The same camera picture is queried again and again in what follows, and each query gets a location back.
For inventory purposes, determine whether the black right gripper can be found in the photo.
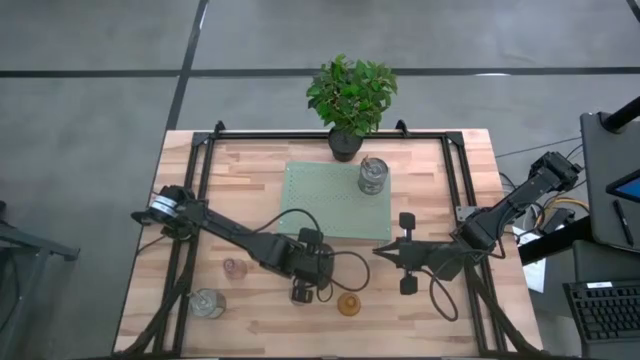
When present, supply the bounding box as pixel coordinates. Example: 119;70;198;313
372;212;436;296

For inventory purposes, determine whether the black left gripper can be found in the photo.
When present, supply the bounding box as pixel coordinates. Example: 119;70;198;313
291;242;336;306

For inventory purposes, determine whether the silver candle jar with tag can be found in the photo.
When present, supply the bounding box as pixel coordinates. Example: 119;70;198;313
356;155;390;196

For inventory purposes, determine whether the amber ribbed glass candle holder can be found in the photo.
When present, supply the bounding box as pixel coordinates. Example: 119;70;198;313
336;292;362;318

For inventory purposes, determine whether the pink ribbed glass candle holder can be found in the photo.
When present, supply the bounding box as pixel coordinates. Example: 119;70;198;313
222;257;249;281

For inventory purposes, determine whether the green perforated metal shelf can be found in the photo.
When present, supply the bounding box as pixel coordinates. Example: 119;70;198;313
276;159;394;242

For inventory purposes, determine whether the black plant pot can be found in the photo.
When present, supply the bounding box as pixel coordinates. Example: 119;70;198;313
327;127;365;164

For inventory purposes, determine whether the white paper sheet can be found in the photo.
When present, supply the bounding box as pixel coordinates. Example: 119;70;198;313
512;227;549;294

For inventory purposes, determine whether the green leafy plant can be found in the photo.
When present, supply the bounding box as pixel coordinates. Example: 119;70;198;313
305;53;400;139

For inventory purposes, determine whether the grey side desk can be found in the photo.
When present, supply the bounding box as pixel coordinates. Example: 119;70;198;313
579;110;640;254

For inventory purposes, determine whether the black keyboard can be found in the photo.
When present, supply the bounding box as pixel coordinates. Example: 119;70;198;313
563;279;640;346

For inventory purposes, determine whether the black pen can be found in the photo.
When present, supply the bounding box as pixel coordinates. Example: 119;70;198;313
612;198;635;247

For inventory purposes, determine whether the tablet with blue screen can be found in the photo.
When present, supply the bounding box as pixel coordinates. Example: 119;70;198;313
605;169;640;204

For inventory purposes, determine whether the black pole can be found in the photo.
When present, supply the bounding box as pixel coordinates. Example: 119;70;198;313
599;95;640;134

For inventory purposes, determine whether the grey metal stand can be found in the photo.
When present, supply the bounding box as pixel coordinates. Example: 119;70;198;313
0;199;81;360

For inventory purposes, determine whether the black looped gripper cable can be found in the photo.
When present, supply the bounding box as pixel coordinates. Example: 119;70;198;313
317;249;372;304

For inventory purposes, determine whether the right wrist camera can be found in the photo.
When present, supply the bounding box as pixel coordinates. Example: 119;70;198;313
424;243;465;282

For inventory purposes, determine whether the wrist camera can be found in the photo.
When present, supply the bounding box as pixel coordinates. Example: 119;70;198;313
298;227;324;246
424;243;465;282

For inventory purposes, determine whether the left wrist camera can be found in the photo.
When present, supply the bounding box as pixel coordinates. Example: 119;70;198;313
298;227;324;246

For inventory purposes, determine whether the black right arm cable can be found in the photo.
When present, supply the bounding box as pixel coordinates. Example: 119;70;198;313
427;249;507;323

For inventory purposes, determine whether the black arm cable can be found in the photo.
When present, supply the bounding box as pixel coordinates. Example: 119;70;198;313
427;249;507;323
252;208;324;239

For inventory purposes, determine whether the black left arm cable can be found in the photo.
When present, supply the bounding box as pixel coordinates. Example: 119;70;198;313
252;208;324;239

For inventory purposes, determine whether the black aluminium frame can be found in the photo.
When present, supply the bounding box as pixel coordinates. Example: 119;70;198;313
112;119;551;359

